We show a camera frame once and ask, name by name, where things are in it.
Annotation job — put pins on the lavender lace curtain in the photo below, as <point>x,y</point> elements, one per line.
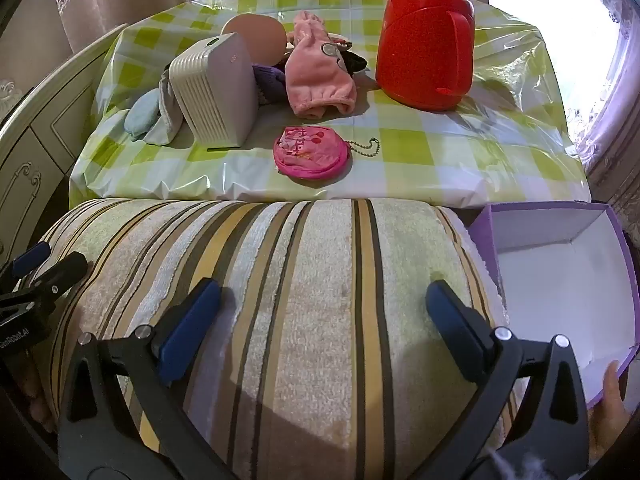
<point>620,125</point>

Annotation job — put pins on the green checked plastic tablecloth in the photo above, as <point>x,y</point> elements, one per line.
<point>425,150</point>

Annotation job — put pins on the pink plush garment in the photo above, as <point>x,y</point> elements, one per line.
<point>310,80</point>

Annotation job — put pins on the striped towel cushion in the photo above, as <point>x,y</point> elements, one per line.
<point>300,310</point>

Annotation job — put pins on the pink round coin purse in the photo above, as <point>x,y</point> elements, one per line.
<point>310,152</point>

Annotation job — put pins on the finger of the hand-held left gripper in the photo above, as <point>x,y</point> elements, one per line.
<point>60,275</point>
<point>30,259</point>

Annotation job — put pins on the white sheer curtain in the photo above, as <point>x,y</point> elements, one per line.
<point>550,35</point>

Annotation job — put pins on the white grey sock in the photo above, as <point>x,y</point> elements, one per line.
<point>165,125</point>

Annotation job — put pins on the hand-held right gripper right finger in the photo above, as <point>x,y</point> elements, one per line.
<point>450,330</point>

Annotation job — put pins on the white carved cabinet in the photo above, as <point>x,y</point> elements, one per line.
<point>40,150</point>

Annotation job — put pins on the light blue sock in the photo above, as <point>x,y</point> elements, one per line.
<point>142,112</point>

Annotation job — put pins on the person's left hand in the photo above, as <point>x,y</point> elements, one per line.
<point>35,400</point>

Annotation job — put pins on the person's right hand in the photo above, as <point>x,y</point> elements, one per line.
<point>612,410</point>

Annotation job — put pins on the purple cardboard box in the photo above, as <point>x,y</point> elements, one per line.
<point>550,285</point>

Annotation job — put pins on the red thermos jug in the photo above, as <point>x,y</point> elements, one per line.
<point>425,50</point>

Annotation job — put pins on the purple knit cloth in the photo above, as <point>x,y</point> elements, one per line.
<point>272,82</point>

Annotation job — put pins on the beige soft ball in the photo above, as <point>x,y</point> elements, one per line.
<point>260,35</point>

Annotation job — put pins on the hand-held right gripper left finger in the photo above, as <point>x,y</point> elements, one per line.
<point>192,325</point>

